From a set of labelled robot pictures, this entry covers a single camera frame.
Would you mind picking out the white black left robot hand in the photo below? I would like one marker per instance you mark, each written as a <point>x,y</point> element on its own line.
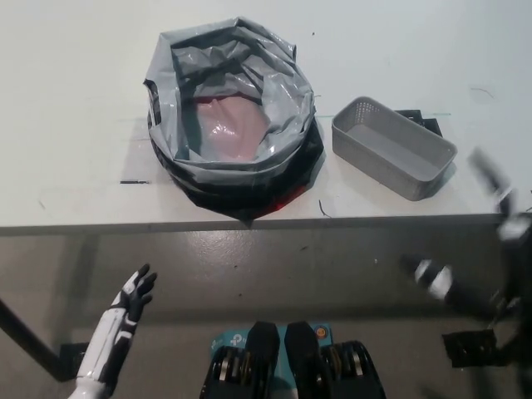
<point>124,307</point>

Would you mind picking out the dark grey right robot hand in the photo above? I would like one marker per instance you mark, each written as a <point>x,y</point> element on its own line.
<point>513,230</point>

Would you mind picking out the grey perforated rectangular container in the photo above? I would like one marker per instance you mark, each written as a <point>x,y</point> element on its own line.
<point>374,137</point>

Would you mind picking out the grey and black plastic bag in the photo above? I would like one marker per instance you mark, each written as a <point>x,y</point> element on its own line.
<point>287,91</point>

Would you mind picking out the pink item inside bag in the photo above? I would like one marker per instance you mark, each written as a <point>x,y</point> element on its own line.
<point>232,124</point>

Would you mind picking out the teal cardboard box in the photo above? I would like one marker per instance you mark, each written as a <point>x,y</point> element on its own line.
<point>220,336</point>

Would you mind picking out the large black floor tape patch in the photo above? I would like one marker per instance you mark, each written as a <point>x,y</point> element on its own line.
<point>469,349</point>

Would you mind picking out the short black tape strip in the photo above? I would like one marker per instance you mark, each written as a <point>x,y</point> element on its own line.
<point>133,181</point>

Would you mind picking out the black tape patch on table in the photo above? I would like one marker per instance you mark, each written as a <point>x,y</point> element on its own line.
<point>430,124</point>

